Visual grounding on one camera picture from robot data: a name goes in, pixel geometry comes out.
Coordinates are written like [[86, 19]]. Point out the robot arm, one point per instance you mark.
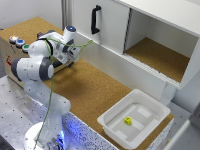
[[31, 68]]

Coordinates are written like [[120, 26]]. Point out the white cabinet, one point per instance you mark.
[[156, 78]]

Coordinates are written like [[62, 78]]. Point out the white sliding door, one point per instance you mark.
[[111, 26]]

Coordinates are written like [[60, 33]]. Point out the yellow block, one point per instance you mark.
[[127, 121]]

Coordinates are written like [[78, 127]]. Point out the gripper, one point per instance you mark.
[[66, 52]]

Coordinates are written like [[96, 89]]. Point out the green button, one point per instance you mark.
[[26, 48]]

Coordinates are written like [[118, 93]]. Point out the white plastic box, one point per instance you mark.
[[146, 106]]

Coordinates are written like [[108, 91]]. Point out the blue button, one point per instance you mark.
[[20, 42]]

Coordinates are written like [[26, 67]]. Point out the red button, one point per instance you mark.
[[13, 39]]

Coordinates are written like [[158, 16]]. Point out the wooden drawer box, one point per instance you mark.
[[30, 26]]

